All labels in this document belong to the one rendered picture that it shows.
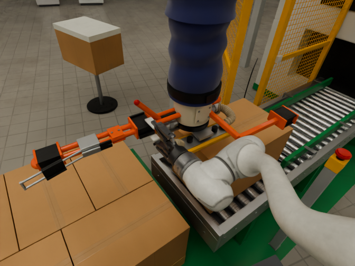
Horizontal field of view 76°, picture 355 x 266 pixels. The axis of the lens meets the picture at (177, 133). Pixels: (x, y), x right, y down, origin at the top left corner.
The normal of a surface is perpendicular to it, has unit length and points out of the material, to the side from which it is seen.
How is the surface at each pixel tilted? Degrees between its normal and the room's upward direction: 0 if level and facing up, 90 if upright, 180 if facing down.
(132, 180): 0
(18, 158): 0
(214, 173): 8
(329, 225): 52
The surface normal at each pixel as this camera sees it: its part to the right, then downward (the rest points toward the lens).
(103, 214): 0.05, -0.75
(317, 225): -0.70, -0.70
